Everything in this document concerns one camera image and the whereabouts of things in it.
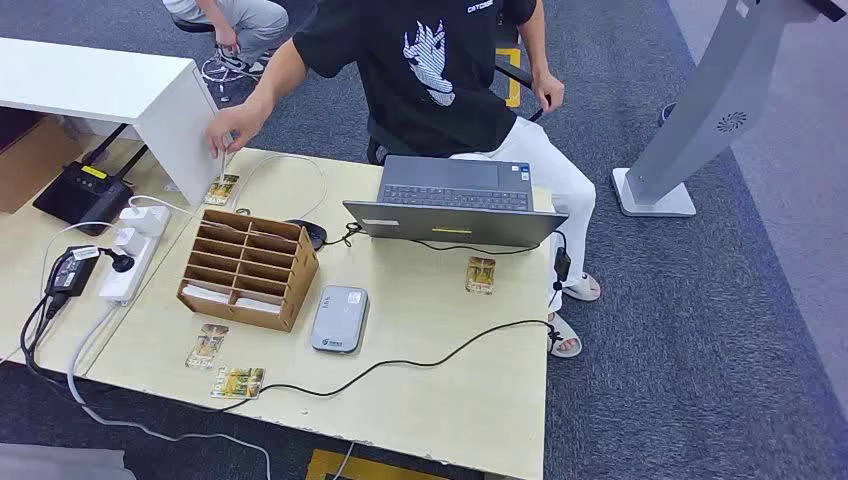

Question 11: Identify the person's right hand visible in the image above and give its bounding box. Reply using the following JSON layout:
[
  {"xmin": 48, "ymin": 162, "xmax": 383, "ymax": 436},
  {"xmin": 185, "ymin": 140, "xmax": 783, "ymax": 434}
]
[{"xmin": 203, "ymin": 102, "xmax": 270, "ymax": 160}]

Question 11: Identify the person's left hand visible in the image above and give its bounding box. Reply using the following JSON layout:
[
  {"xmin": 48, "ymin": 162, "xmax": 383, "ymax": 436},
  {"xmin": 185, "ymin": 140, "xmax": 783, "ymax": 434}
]
[{"xmin": 529, "ymin": 71, "xmax": 566, "ymax": 114}]

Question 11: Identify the gold printed room key card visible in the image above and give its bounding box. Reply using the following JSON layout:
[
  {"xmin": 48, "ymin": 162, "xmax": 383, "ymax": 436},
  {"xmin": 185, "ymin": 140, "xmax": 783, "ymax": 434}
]
[
  {"xmin": 464, "ymin": 256, "xmax": 497, "ymax": 296},
  {"xmin": 184, "ymin": 323, "xmax": 231, "ymax": 371},
  {"xmin": 209, "ymin": 366, "xmax": 267, "ymax": 401},
  {"xmin": 202, "ymin": 173, "xmax": 241, "ymax": 208}
]

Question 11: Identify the person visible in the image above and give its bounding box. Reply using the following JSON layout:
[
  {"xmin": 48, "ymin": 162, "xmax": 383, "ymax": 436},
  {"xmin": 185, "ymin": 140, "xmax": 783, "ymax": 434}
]
[
  {"xmin": 203, "ymin": 0, "xmax": 602, "ymax": 360},
  {"xmin": 162, "ymin": 0, "xmax": 291, "ymax": 77}
]

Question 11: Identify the wooden card organiser box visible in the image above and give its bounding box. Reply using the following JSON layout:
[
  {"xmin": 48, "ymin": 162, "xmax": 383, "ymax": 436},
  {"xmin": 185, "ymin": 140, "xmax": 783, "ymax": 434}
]
[{"xmin": 176, "ymin": 208, "xmax": 321, "ymax": 334}]

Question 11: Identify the white card stack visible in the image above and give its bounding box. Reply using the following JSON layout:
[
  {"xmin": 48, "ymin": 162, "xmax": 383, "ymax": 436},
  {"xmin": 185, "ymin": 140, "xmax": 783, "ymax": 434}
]
[
  {"xmin": 182, "ymin": 283, "xmax": 231, "ymax": 306},
  {"xmin": 233, "ymin": 298, "xmax": 283, "ymax": 315}
]

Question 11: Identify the grey card reader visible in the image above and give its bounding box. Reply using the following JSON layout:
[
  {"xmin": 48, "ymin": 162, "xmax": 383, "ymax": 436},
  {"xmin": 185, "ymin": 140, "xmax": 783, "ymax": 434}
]
[{"xmin": 309, "ymin": 284, "xmax": 370, "ymax": 355}]

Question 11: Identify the yellow floor tape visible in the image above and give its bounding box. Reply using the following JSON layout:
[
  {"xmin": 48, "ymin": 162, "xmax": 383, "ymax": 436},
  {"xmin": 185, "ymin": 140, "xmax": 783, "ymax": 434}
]
[
  {"xmin": 304, "ymin": 448, "xmax": 458, "ymax": 480},
  {"xmin": 495, "ymin": 47, "xmax": 523, "ymax": 109}
]

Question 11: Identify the black stool chrome base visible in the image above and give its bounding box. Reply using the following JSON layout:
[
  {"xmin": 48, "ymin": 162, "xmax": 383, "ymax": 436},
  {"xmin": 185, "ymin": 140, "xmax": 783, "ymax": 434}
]
[{"xmin": 170, "ymin": 16, "xmax": 252, "ymax": 104}]

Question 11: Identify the grey laptop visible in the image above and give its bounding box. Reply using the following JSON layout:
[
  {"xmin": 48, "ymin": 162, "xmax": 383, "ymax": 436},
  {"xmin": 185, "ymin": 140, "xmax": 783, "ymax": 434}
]
[{"xmin": 342, "ymin": 154, "xmax": 570, "ymax": 249}]

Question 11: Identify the white charger plug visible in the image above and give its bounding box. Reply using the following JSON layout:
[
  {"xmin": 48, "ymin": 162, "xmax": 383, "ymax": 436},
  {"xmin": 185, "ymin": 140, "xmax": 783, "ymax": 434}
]
[
  {"xmin": 119, "ymin": 205, "xmax": 172, "ymax": 238},
  {"xmin": 112, "ymin": 228, "xmax": 147, "ymax": 257}
]

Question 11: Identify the black computer mouse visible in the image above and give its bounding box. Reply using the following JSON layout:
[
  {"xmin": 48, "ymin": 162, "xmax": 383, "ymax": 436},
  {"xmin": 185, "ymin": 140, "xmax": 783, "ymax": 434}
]
[{"xmin": 286, "ymin": 219, "xmax": 329, "ymax": 252}]

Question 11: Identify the white desk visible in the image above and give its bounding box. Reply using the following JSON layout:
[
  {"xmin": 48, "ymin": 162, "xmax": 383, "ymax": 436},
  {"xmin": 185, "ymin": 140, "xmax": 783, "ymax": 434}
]
[{"xmin": 0, "ymin": 36, "xmax": 223, "ymax": 207}]

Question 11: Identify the grey kiosk stand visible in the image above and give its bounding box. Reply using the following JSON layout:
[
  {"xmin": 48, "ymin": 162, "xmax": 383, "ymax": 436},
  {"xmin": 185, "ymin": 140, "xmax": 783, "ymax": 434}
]
[{"xmin": 610, "ymin": 0, "xmax": 848, "ymax": 219}]

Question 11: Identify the black router with antennas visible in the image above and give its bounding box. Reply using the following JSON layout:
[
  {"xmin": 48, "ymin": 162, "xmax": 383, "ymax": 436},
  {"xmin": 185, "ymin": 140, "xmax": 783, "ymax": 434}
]
[{"xmin": 33, "ymin": 122, "xmax": 150, "ymax": 237}]

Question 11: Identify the black power plug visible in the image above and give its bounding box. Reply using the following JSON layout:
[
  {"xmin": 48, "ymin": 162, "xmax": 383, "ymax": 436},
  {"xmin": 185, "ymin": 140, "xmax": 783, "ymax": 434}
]
[{"xmin": 99, "ymin": 246, "xmax": 137, "ymax": 274}]

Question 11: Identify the white power strip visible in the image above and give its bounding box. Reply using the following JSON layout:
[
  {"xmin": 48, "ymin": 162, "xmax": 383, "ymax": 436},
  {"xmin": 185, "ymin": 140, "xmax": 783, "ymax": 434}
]
[{"xmin": 99, "ymin": 206, "xmax": 172, "ymax": 307}]

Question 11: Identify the white sandal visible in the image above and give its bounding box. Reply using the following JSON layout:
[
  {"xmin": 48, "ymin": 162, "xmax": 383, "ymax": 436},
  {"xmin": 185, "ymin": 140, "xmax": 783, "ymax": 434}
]
[
  {"xmin": 561, "ymin": 272, "xmax": 602, "ymax": 303},
  {"xmin": 547, "ymin": 312, "xmax": 584, "ymax": 360}
]

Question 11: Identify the black laptop power adapter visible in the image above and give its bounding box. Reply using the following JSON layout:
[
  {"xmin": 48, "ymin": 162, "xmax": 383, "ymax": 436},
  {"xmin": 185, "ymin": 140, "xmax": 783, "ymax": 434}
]
[{"xmin": 44, "ymin": 245, "xmax": 101, "ymax": 299}]

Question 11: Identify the white looped cable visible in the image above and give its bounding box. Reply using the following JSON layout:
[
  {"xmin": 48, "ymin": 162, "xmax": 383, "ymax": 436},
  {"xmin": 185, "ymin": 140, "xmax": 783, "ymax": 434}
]
[{"xmin": 228, "ymin": 153, "xmax": 329, "ymax": 220}]

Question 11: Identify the black mouse cable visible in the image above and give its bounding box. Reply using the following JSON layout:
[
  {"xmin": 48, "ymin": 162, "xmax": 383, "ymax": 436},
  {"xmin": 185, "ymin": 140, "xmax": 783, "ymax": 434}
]
[{"xmin": 322, "ymin": 221, "xmax": 541, "ymax": 257}]

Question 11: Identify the thin white cable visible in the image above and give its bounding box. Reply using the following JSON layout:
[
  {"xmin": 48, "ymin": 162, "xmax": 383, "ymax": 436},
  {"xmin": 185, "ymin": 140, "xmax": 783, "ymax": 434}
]
[{"xmin": 39, "ymin": 221, "xmax": 119, "ymax": 294}]

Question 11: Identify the black laptop power cable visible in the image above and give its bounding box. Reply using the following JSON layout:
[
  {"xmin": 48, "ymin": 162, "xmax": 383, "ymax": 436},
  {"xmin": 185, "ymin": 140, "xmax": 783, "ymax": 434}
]
[{"xmin": 19, "ymin": 228, "xmax": 572, "ymax": 415}]

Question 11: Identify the white floor cable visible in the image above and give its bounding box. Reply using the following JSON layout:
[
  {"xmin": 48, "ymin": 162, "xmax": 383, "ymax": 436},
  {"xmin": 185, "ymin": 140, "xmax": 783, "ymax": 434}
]
[{"xmin": 331, "ymin": 442, "xmax": 356, "ymax": 480}]

